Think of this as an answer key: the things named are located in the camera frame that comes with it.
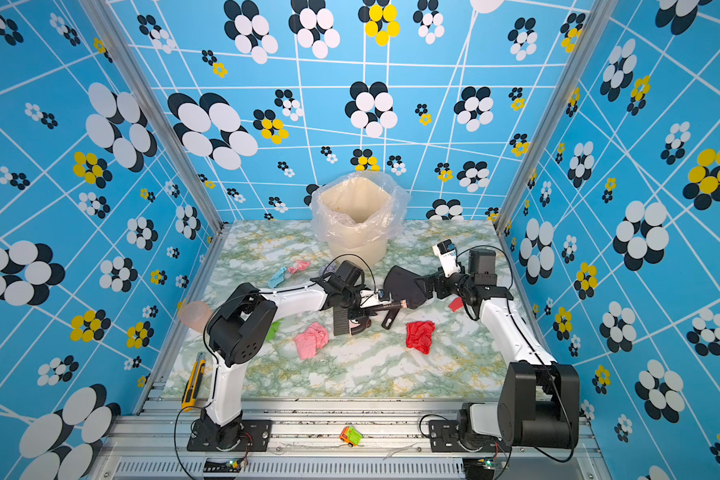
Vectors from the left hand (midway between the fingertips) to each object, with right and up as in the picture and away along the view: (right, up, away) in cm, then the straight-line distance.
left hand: (376, 302), depth 96 cm
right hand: (+16, +10, -10) cm, 21 cm away
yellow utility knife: (-51, -21, -15) cm, 57 cm away
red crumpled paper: (+13, -9, -7) cm, 17 cm away
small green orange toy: (-7, -29, -24) cm, 38 cm away
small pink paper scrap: (-27, +11, +10) cm, 31 cm away
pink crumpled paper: (-18, -9, -7) cm, 22 cm away
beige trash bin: (-8, +31, +10) cm, 33 cm away
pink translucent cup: (-57, -4, -2) cm, 57 cm away
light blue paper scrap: (-35, +7, +8) cm, 36 cm away
